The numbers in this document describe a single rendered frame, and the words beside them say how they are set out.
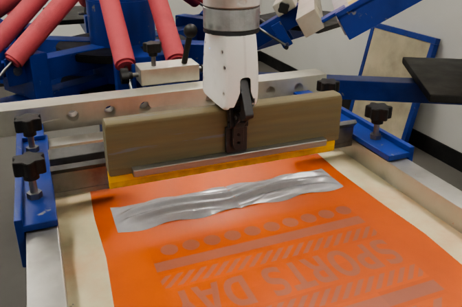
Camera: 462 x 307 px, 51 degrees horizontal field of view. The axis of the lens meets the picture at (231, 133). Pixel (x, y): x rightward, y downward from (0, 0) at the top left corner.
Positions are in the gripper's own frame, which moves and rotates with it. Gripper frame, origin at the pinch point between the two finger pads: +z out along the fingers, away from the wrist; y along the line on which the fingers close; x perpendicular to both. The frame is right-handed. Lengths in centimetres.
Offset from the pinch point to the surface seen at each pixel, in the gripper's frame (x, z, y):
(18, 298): -45, 106, -111
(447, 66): 91, 11, -50
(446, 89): 73, 11, -32
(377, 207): 19.4, 10.7, 10.5
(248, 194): 2.5, 10.0, 1.0
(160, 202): -10.6, 10.1, -1.5
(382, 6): 48, -12, -30
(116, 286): -19.7, 10.8, 13.9
